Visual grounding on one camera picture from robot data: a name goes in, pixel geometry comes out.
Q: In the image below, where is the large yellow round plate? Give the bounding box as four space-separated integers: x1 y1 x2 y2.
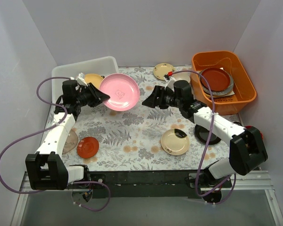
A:
84 73 104 89

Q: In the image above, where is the pink round plate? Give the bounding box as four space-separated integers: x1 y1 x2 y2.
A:
100 73 140 112

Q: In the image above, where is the small cream floral plate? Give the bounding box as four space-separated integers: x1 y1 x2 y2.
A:
153 63 175 80

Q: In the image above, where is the black round plate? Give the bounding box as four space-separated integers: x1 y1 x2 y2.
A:
194 125 221 145

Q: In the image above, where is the cream plate with black mark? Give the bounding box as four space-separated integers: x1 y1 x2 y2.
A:
160 129 190 156

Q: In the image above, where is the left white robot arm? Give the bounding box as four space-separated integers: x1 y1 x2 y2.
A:
25 80 110 190

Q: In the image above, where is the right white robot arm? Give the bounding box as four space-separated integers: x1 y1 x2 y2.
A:
142 81 268 187

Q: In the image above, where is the yellow plate in orange bin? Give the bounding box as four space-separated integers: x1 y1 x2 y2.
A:
204 91 231 98

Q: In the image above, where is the white plastic bin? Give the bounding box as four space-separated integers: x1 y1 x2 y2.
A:
51 56 120 106

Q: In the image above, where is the red plate in orange bin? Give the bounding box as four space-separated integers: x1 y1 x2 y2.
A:
200 68 230 91

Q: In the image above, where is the grey plate in orange bin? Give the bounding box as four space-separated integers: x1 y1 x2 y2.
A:
199 68 234 93

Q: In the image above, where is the orange plastic bin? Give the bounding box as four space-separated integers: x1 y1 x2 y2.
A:
191 50 257 115

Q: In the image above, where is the white ceramic bowl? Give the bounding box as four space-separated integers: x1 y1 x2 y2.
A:
173 72 191 83

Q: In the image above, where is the clear glass floral plate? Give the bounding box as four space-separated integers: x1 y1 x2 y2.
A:
62 129 78 154

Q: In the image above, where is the floral patterned table mat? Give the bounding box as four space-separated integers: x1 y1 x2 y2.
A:
35 65 254 172

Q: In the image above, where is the small red round plate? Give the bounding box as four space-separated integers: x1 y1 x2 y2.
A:
77 137 99 159

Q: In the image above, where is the red black skull mug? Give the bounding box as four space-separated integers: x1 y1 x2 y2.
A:
244 125 264 142

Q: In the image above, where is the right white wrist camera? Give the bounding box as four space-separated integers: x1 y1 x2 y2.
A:
164 71 176 89

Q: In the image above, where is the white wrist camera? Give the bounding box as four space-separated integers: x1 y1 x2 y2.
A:
164 71 176 89
70 73 87 86

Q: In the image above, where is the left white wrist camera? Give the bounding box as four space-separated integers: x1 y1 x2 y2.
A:
70 73 87 86

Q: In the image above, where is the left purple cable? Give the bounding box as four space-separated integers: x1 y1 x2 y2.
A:
0 77 111 212

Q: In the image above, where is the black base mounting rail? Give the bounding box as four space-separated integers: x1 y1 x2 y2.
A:
63 169 234 201

